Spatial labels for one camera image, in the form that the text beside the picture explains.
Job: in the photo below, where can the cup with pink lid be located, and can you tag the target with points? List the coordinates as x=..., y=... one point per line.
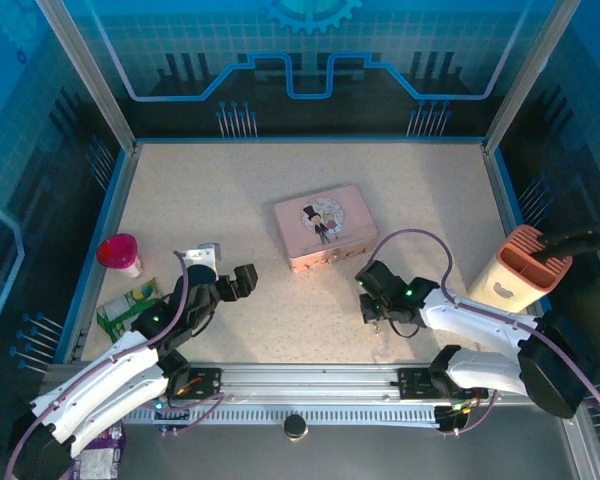
x=120, y=252

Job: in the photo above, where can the purple snack packet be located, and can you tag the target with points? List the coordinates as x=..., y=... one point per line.
x=100, y=457

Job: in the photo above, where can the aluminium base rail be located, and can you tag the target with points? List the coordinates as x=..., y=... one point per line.
x=305, y=382

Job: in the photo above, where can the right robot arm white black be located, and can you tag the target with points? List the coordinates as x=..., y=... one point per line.
x=480, y=320

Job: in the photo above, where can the green snack packet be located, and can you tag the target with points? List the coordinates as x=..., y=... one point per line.
x=125, y=310

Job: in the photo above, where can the pink tin box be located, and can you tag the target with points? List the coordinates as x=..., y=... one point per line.
x=325, y=225

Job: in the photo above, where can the aluminium frame post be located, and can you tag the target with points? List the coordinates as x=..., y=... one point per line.
x=87, y=75
x=530, y=75

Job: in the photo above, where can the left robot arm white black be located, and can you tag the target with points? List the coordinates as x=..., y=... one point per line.
x=105, y=380

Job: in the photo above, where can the black round knob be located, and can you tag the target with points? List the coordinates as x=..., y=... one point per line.
x=295, y=426

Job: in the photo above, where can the beige knife block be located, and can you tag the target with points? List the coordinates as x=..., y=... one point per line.
x=505, y=285

